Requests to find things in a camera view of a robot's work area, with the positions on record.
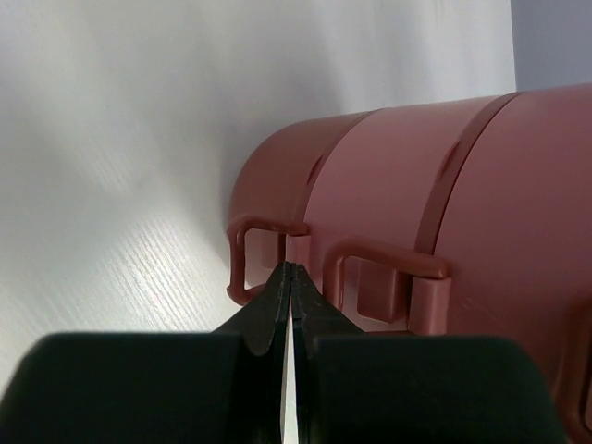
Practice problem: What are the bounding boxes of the pink lunch container with handle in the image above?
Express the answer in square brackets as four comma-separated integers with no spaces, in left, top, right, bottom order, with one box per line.
[409,84,591,443]

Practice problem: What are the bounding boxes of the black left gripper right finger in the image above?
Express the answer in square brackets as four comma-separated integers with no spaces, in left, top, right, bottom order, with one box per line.
[290,265,566,443]

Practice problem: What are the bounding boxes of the dark red lunch container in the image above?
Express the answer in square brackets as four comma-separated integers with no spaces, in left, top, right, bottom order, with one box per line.
[227,111,372,305]

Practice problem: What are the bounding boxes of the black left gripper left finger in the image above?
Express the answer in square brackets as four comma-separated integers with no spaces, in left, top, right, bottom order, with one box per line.
[1,263,290,443]

